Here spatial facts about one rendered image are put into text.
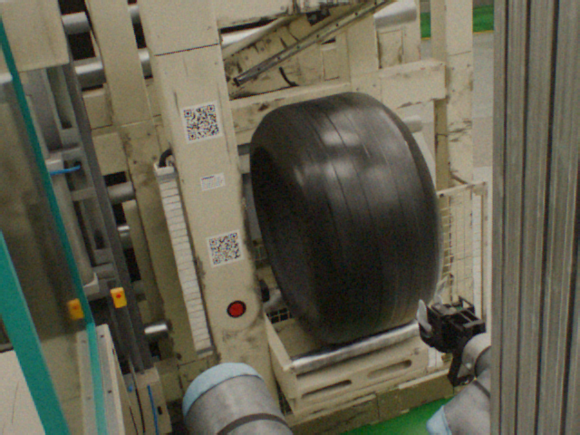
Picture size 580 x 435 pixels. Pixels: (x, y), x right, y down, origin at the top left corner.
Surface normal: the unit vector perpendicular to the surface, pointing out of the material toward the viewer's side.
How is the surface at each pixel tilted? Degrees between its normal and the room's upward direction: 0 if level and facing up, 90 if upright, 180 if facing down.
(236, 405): 0
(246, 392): 20
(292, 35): 90
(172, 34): 90
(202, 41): 90
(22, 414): 0
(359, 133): 30
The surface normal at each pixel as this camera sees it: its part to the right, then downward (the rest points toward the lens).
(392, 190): 0.22, -0.16
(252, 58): 0.32, 0.38
